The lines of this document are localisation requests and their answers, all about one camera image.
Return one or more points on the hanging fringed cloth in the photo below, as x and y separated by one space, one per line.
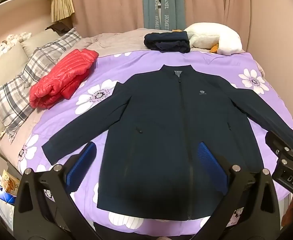
61 6

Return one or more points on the grey plaid pillow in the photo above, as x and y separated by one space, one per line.
54 47
14 100

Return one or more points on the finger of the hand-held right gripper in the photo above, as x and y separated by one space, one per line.
280 141

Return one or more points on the pink curtain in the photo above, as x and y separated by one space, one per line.
106 5

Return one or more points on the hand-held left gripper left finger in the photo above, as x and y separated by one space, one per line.
82 161

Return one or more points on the blue box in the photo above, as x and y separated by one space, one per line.
5 195

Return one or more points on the dark brown cloth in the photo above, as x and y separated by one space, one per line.
60 27

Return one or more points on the small white plush toy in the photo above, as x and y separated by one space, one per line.
24 36

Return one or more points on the snack bag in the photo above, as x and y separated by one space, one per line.
10 181

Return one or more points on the beige pillow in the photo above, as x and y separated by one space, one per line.
39 41
4 65

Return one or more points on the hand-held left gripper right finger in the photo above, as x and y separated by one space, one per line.
209 161

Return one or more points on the navy zip jacket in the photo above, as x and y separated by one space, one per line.
161 130

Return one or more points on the folded navy clothes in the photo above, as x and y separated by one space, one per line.
166 41

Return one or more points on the red puffer jacket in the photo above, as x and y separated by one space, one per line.
61 80

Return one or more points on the orange plush piece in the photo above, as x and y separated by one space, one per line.
214 48

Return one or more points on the purple floral blanket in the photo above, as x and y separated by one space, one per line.
141 60

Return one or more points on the white plush dog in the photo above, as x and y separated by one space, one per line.
5 43

